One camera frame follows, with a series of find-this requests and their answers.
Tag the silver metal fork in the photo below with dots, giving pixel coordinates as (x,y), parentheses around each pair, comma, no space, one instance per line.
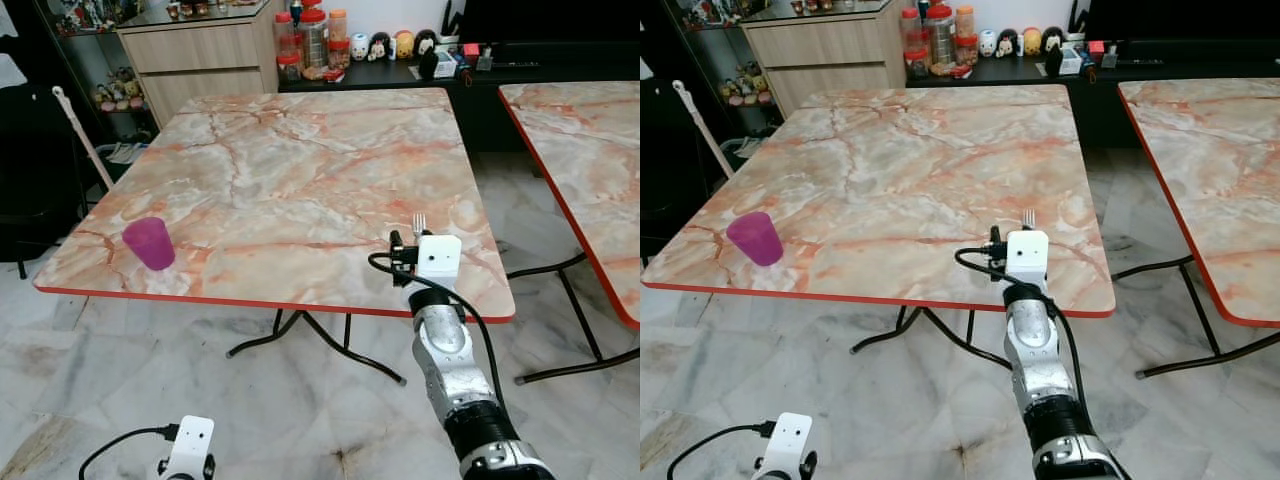
(420,225)
(1028,220)

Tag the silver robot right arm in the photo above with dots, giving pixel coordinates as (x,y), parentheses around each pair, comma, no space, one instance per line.
(445,350)
(1035,350)

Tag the orange marble folding table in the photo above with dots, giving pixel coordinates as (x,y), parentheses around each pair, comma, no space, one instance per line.
(920,180)
(300,180)
(590,140)
(1210,150)

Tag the black low console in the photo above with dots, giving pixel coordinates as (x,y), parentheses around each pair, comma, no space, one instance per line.
(1100,110)
(480,110)

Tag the small black bottle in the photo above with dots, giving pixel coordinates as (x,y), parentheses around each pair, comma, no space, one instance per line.
(428,66)
(1053,63)

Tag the blue white small box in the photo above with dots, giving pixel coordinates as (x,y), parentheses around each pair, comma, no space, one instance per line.
(447,63)
(1073,60)

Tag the short red snack jar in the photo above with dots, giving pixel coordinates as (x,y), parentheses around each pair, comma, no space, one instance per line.
(966,51)
(339,55)

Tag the small red lid jar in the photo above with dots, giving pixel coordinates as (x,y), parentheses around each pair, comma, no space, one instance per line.
(909,63)
(289,64)

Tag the white round figurine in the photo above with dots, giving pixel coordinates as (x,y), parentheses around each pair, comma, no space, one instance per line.
(988,43)
(359,47)

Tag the black eared figurine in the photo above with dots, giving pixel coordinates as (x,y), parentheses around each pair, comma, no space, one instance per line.
(1008,43)
(380,46)

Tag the yellow round figurine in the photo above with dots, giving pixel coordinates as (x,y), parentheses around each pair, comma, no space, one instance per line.
(403,44)
(1032,41)

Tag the black tan figurine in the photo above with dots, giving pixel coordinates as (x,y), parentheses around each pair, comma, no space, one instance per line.
(426,42)
(1053,38)

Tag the large red lid jar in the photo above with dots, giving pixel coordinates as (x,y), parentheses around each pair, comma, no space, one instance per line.
(313,38)
(940,34)

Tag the orange lid jar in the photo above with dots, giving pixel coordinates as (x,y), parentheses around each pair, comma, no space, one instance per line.
(964,21)
(338,25)

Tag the tall red lid jar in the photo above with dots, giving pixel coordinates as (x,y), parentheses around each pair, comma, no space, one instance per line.
(283,30)
(907,28)

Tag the purple plastic cup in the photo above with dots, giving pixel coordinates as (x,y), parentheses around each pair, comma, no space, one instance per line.
(755,238)
(150,243)

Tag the light wooden drawer cabinet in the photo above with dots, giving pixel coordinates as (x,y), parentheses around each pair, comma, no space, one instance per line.
(820,55)
(200,60)

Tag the black chair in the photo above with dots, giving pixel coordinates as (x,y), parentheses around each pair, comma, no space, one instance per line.
(665,190)
(35,180)

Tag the white papers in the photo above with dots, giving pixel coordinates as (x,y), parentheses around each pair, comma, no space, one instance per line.
(126,152)
(748,146)

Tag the black television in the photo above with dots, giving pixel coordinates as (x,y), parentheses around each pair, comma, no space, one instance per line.
(550,20)
(1180,18)

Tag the black glass display shelf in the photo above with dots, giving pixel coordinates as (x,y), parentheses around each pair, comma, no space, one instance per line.
(90,50)
(710,45)

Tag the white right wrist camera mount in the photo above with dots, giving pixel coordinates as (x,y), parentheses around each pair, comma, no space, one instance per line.
(440,258)
(1027,255)

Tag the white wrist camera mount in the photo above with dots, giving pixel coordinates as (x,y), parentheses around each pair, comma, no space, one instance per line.
(790,437)
(1027,255)
(190,440)
(440,258)

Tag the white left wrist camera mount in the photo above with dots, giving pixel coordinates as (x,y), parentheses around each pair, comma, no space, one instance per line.
(790,437)
(190,440)

